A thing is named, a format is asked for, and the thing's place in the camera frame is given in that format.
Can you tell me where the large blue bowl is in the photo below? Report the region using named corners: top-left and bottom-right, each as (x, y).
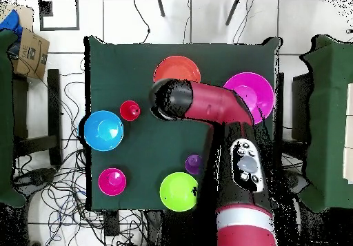
top-left (83, 110), bottom-right (125, 152)

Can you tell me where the black floor cable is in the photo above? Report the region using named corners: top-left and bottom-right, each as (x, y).
top-left (133, 0), bottom-right (152, 44)

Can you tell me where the blue bag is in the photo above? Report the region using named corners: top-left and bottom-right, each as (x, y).
top-left (0, 9), bottom-right (23, 41)

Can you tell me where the purple cup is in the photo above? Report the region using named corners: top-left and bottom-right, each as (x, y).
top-left (184, 154), bottom-right (203, 176)

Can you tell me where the red cup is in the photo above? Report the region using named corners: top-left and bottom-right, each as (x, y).
top-left (119, 100), bottom-right (141, 122)

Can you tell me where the printed cardboard box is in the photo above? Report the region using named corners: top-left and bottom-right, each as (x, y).
top-left (12, 26), bottom-right (51, 81)

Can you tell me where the black metal stand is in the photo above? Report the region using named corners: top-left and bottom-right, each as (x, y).
top-left (275, 72), bottom-right (312, 147)
top-left (12, 68), bottom-right (63, 167)

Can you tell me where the dark green tablecloth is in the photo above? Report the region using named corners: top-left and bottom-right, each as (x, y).
top-left (83, 35), bottom-right (282, 212)

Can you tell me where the large pink bowl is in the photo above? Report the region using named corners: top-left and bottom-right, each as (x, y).
top-left (222, 72), bottom-right (275, 125)

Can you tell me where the black pedestal foot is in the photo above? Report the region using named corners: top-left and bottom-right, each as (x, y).
top-left (283, 171), bottom-right (310, 196)
top-left (13, 167), bottom-right (57, 194)

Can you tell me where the orange bowl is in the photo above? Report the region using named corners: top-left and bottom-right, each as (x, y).
top-left (153, 55), bottom-right (202, 84)

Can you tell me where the small red bowl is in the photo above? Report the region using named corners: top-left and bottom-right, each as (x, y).
top-left (98, 167), bottom-right (128, 197)

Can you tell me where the tangle of floor cables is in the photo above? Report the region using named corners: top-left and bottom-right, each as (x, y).
top-left (16, 58), bottom-right (155, 246)

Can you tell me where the green cloth covered table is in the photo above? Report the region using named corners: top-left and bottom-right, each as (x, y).
top-left (300, 34), bottom-right (353, 213)
top-left (0, 28), bottom-right (28, 208)

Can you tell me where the white box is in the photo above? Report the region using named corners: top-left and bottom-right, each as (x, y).
top-left (342, 83), bottom-right (353, 185)

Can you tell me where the plain cardboard box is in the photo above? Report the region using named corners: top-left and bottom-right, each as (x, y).
top-left (0, 3), bottom-right (35, 32)

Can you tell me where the green bowl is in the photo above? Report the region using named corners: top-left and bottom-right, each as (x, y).
top-left (159, 172), bottom-right (199, 213)

